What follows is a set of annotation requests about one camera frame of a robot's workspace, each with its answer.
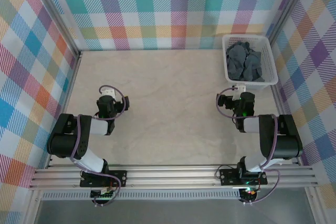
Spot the grey t-shirt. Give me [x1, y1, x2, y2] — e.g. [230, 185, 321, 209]
[226, 41, 265, 82]

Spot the white plastic mesh basket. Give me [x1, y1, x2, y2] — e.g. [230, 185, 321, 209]
[222, 34, 279, 91]

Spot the aluminium table side rail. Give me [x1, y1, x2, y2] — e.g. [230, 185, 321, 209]
[271, 87, 287, 116]

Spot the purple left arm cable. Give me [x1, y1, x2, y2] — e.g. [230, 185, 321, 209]
[70, 84, 126, 208]

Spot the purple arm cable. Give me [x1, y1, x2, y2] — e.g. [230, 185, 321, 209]
[216, 87, 280, 205]
[70, 84, 126, 208]

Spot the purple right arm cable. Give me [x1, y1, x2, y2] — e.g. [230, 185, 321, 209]
[216, 87, 280, 205]

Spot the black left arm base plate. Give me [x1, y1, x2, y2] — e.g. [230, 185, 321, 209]
[80, 170, 128, 188]

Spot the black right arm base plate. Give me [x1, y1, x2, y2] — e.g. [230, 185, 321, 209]
[219, 168, 268, 186]

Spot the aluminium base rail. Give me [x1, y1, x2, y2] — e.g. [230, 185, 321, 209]
[28, 165, 320, 189]

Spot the aluminium corner post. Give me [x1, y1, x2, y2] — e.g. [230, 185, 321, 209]
[30, 0, 82, 59]
[265, 0, 315, 44]

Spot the slotted grey cable duct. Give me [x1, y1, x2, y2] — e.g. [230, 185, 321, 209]
[41, 191, 241, 200]

